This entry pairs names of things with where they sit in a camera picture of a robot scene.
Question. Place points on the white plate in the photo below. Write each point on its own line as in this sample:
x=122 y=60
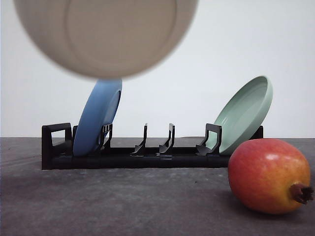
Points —
x=106 y=39

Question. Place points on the red yellow pomegranate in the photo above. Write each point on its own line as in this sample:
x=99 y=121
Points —
x=270 y=176

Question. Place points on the blue plate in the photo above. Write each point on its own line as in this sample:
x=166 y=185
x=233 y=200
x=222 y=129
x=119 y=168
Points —
x=98 y=112

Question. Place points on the green plate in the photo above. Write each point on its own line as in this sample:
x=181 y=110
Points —
x=243 y=114

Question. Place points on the black dish rack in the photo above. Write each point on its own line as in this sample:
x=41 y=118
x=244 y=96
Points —
x=57 y=143

